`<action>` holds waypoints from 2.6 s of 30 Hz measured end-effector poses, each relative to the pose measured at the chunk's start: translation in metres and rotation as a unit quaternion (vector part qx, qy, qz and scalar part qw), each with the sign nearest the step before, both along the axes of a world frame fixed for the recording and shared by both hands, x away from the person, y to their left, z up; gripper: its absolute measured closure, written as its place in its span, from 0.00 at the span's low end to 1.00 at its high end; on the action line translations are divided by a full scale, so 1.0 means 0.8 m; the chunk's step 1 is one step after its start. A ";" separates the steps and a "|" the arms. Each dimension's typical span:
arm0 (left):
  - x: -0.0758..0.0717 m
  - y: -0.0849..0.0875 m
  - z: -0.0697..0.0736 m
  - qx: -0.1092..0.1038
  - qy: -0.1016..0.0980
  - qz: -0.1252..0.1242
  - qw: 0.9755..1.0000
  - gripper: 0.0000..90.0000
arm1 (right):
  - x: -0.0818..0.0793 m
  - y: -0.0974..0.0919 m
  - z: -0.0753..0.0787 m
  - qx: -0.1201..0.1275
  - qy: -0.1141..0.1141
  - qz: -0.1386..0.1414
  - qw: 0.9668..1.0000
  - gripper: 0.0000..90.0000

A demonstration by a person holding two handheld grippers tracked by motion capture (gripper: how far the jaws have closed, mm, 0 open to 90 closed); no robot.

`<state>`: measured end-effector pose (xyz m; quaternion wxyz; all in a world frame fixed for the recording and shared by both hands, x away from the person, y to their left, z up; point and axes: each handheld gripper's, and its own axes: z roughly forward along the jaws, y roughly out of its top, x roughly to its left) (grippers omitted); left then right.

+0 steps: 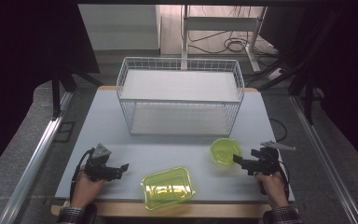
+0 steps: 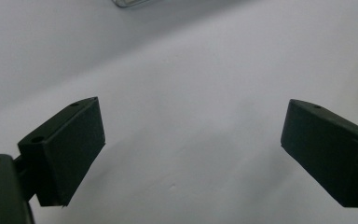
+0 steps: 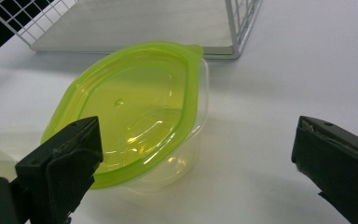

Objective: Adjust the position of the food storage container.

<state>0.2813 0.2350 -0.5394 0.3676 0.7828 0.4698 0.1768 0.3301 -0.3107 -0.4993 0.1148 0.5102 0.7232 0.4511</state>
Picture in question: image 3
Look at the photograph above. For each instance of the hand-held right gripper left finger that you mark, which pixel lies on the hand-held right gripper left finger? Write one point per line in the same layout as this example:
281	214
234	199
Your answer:
59	161

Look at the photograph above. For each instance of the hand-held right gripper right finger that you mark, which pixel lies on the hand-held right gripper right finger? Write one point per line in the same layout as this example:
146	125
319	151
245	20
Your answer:
338	165

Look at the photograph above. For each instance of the clear container with green lid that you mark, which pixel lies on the clear container with green lid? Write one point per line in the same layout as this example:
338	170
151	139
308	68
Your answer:
136	102

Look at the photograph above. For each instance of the clear plastic food container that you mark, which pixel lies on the clear plastic food container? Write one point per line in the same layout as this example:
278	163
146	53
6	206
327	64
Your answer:
180	161

